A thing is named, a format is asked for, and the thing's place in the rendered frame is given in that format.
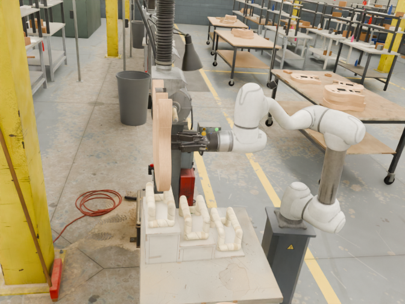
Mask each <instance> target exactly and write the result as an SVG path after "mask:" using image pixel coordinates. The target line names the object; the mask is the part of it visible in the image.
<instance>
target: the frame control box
mask: <svg viewBox="0 0 405 304"><path fill-rule="evenodd" d="M203 127H205V128H206V131H203V130H202V129H203ZM216 127H217V128H218V129H219V130H218V131H221V126H220V124H219V123H218V122H198V126H197V132H200V135H202V132H205V133H206V135H207V133H209V132H217V131H215V128H216ZM206 135H205V136H206ZM205 152H217V150H212V151H209V150H208V149H207V148H206V151H205ZM199 154H200V156H203V154H204V152H203V151H202V152H200V151H199Z"/></svg>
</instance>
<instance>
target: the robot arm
mask: <svg viewBox="0 0 405 304"><path fill-rule="evenodd" d="M267 112H269V113H270V114H271V115H272V116H273V118H274V119H275V120H276V121H277V122H278V124H279V125H280V126H281V127H283V128H284V129H286V130H298V129H306V128H309V129H311V130H314V131H317V132H320V133H322V134H323V135H324V140H325V144H326V146H327V147H326V151H325V157H324V164H323V167H322V174H321V180H320V184H319V190H318V195H316V196H313V195H312V194H311V193H310V189H309V188H308V187H307V186H306V185H305V184H303V183H301V182H293V183H291V184H290V185H289V186H288V187H287V188H286V190H285V191H284V193H283V196H282V199H281V205H280V210H278V209H275V210H274V213H275V215H276V217H277V221H278V226H279V228H281V229H283V228H291V229H303V230H306V229H307V226H306V225H305V223H304V221H306V222H307V223H309V224H310V225H312V226H313V227H315V228H317V229H319V230H321V231H324V232H327V233H338V232H339V231H340V230H341V229H342V228H343V226H344V224H345V215H344V213H343V212H342V211H341V209H340V206H339V202H338V200H337V199H336V196H337V193H338V187H339V182H340V179H341V174H342V170H343V167H344V162H345V156H346V153H347V149H349V148H350V147H351V145H356V144H358V143H359V142H360V141H361V140H362V139H363V137H364V135H365V131H366V129H365V126H364V124H363V123H362V122H361V121H360V120H359V119H357V118H356V117H354V116H352V115H349V114H347V113H344V112H341V111H338V110H333V109H329V108H326V107H323V106H319V105H314V106H309V107H305V108H303V109H301V110H299V111H297V112H296V113H295V114H294V115H292V116H289V115H288V114H287V113H286V112H285V111H284V110H283V108H282V107H281V106H280V105H279V103H278V102H276V101H275V100H274V99H272V98H270V97H265V96H264V93H263V90H262V88H261V87H260V86H259V85H258V84H255V83H247V84H245V85H244V86H242V87H241V88H240V90H239V92H238V95H237V98H236V103H235V108H234V125H233V128H232V130H224V131H217V132H209V133H207V135H206V136H203V135H200V132H196V133H187V132H177V134H175V135H171V150H181V152H182V153H185V152H194V151H203V152H205V151H206V148H207V149H208V150H209V151H212V150H217V152H235V153H254V152H258V151H261V150H263V149H264V148H265V146H266V142H267V137H266V134H265V133H264V132H263V131H262V130H260V129H258V127H259V121H260V120H262V118H263V117H264V116H265V115H266V114H267ZM177 141H186V143H181V142H177Z"/></svg>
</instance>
